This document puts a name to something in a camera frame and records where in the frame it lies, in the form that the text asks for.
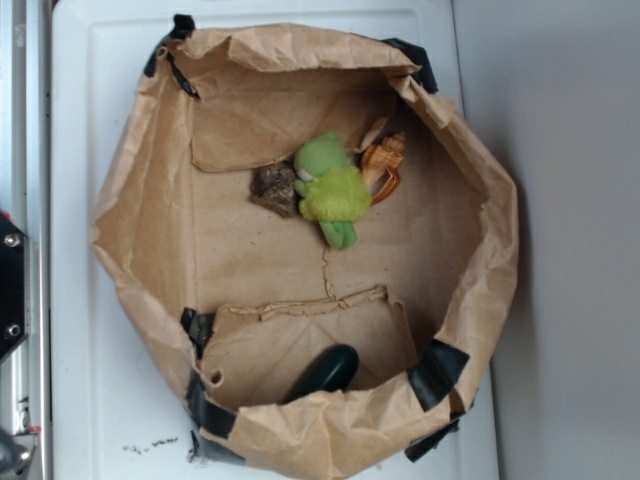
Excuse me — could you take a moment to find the green plush animal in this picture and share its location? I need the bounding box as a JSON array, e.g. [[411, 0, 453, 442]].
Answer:
[[293, 132, 372, 250]]

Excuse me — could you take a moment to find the orange striped seashell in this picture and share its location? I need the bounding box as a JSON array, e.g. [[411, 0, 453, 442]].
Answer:
[[360, 132, 406, 205]]

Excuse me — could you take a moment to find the brown paper bag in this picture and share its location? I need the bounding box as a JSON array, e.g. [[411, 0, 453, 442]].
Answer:
[[91, 15, 519, 479]]

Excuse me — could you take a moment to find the dark green smooth stone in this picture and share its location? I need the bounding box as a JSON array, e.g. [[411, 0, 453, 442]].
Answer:
[[284, 344, 360, 403]]

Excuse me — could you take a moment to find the white plastic tray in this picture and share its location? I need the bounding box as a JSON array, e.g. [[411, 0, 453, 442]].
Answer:
[[49, 0, 501, 480]]

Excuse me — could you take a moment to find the black corner bracket plate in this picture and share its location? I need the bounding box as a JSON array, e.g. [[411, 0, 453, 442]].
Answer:
[[0, 212, 26, 362]]

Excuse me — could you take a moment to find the aluminium frame rail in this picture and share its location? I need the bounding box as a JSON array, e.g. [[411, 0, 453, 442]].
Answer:
[[1, 1, 53, 479]]

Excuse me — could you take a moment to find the silver corner bracket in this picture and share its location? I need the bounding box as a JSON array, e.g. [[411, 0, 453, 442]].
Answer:
[[1, 430, 39, 479]]

